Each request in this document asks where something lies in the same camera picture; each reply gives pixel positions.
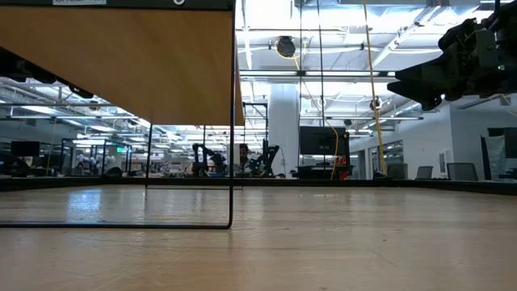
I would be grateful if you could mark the black monitor screen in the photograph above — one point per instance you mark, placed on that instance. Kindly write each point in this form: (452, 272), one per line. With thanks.
(323, 141)

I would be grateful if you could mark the grey office chair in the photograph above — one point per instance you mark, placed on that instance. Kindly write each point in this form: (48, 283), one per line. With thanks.
(424, 172)
(398, 170)
(462, 171)

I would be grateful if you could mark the green three-compartment tray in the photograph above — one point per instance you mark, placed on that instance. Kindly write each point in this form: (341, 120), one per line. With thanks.
(121, 60)

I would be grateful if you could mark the white pillar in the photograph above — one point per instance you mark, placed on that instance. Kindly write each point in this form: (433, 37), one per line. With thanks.
(282, 129)

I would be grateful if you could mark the black background robot arm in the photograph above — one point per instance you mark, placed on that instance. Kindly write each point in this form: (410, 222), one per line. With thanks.
(206, 159)
(264, 159)

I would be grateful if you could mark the person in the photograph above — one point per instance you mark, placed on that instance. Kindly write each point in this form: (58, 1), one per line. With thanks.
(243, 155)

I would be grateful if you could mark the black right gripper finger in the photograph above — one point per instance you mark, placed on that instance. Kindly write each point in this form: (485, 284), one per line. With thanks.
(420, 91)
(432, 70)

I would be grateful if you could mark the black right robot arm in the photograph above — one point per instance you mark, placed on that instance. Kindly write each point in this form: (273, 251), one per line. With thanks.
(509, 10)

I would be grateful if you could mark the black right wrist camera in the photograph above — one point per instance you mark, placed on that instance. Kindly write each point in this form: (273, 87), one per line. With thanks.
(486, 48)

